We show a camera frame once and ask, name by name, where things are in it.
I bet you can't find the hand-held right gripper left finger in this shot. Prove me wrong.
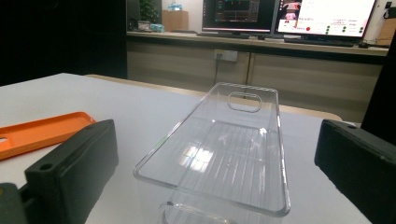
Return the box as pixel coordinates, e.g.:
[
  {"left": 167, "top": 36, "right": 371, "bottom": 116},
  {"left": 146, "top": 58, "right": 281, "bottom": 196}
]
[{"left": 24, "top": 119, "right": 120, "bottom": 224}]

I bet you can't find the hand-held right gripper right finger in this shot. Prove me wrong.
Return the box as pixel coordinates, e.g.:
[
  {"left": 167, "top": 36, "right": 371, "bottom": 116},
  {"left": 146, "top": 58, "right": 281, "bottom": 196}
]
[{"left": 314, "top": 119, "right": 396, "bottom": 224}]

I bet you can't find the orange phone case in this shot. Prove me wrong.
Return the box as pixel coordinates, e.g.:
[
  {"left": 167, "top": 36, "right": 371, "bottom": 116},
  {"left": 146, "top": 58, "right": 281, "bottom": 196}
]
[{"left": 0, "top": 111, "right": 97, "bottom": 161}]

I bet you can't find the clear plastic display holder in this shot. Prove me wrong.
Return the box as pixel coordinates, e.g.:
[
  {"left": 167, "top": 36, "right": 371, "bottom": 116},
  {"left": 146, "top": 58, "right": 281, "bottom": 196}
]
[{"left": 134, "top": 81, "right": 291, "bottom": 224}]

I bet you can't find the black curtain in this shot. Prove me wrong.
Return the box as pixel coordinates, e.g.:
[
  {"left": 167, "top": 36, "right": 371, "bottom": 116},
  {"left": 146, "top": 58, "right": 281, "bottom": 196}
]
[
  {"left": 0, "top": 0, "right": 128, "bottom": 87},
  {"left": 361, "top": 31, "right": 396, "bottom": 146}
]

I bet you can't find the beige counter with cabinets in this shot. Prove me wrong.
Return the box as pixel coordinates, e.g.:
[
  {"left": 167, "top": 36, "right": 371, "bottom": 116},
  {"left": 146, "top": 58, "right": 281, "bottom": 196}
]
[{"left": 126, "top": 30, "right": 390, "bottom": 124}]

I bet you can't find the black keyboard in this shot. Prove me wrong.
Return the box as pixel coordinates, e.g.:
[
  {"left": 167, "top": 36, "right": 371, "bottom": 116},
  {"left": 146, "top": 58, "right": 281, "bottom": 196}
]
[
  {"left": 283, "top": 36, "right": 356, "bottom": 48},
  {"left": 196, "top": 31, "right": 252, "bottom": 40}
]

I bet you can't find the monitor with bright screen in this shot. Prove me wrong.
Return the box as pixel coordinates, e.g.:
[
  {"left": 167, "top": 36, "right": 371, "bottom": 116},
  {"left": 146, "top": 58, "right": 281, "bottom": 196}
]
[{"left": 274, "top": 0, "right": 377, "bottom": 39}]

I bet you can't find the green plant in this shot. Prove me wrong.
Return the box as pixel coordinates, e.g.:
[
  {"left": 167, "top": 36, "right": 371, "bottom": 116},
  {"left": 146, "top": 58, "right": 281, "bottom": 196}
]
[{"left": 138, "top": 0, "right": 162, "bottom": 23}]

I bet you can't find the cardboard box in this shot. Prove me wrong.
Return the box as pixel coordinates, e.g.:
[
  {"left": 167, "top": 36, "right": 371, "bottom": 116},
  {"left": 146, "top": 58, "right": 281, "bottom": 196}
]
[{"left": 162, "top": 9, "right": 190, "bottom": 33}]

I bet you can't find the monitor with dark screen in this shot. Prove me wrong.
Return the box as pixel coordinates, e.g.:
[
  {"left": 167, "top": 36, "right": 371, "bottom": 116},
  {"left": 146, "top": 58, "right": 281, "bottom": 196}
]
[{"left": 201, "top": 0, "right": 277, "bottom": 34}]

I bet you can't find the black power cable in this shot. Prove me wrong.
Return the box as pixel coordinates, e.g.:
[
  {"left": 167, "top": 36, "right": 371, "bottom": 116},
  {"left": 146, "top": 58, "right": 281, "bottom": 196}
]
[{"left": 214, "top": 55, "right": 221, "bottom": 86}]

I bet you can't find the white wall socket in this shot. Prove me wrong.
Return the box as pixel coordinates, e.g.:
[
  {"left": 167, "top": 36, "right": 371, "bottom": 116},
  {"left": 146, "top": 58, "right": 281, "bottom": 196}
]
[{"left": 214, "top": 49, "right": 238, "bottom": 63}]

